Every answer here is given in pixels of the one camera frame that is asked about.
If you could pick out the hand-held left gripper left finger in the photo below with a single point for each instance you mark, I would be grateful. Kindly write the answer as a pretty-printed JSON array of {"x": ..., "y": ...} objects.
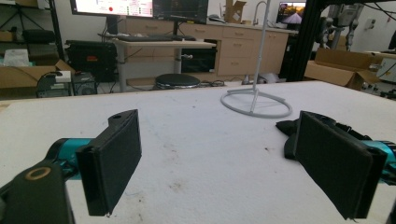
[{"x": 115, "y": 161}]

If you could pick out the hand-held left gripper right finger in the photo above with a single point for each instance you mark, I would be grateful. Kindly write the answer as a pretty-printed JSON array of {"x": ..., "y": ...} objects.
[{"x": 336, "y": 168}]

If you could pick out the dark computer tower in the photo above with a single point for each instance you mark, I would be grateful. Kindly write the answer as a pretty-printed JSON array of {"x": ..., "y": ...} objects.
[{"x": 84, "y": 84}]

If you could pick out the white felt table cover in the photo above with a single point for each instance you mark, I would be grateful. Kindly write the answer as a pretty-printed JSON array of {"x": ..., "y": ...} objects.
[{"x": 199, "y": 149}]

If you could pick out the grey computer box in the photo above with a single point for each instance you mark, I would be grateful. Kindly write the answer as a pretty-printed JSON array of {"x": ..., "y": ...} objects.
[{"x": 51, "y": 88}]

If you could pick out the small white box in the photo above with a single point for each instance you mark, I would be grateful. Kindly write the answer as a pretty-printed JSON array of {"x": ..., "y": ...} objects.
[{"x": 63, "y": 76}]

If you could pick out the large open cardboard box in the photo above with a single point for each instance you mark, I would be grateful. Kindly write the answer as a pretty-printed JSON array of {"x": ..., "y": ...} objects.
[{"x": 336, "y": 67}]

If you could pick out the black round stool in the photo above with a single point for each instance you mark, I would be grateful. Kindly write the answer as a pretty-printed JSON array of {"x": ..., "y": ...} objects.
[{"x": 177, "y": 81}]

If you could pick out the black equipment case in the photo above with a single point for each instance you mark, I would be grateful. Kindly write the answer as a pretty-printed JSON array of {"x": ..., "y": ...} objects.
[{"x": 90, "y": 59}]

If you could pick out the white device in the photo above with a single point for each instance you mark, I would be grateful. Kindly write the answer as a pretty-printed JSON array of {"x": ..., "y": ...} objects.
[{"x": 387, "y": 70}]

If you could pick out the black keyboard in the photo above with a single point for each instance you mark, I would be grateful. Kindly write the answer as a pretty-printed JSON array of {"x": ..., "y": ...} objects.
[{"x": 143, "y": 38}]

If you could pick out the light wooden desk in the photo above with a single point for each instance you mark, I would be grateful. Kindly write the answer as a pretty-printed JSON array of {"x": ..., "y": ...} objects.
[{"x": 162, "y": 44}]

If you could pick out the black appliance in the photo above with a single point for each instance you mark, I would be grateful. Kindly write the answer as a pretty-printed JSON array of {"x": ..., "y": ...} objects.
[{"x": 199, "y": 60}]

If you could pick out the white plastic bag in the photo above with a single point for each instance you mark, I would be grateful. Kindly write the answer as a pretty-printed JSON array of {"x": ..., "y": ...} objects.
[{"x": 15, "y": 58}]

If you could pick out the black metal shelf stand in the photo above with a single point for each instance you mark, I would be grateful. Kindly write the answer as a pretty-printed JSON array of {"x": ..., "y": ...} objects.
[{"x": 55, "y": 28}]

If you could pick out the black bag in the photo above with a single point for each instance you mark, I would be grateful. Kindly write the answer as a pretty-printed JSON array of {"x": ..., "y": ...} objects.
[{"x": 39, "y": 36}]

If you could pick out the grey robot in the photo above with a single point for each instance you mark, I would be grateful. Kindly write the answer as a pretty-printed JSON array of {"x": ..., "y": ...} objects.
[{"x": 342, "y": 15}]

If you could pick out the large bright monitor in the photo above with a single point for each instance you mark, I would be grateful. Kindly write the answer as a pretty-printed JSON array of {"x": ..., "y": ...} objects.
[{"x": 124, "y": 7}]

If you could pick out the light wooden cabinets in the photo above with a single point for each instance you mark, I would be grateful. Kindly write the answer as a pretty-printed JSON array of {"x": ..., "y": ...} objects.
[{"x": 236, "y": 46}]

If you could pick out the small monitor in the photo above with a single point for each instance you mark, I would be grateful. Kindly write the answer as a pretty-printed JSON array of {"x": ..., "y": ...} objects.
[{"x": 291, "y": 13}]

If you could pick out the dark monitor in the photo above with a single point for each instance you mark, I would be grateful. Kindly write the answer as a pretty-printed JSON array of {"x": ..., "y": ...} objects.
[{"x": 180, "y": 9}]

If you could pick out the silver faucet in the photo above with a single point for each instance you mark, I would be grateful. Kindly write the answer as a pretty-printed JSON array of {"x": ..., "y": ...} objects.
[{"x": 257, "y": 12}]

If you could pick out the small open cardboard box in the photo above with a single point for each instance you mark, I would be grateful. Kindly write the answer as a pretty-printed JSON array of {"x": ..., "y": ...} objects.
[{"x": 233, "y": 11}]

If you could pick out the black metal frame post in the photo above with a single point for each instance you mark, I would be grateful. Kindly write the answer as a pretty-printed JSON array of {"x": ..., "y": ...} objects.
[{"x": 303, "y": 40}]

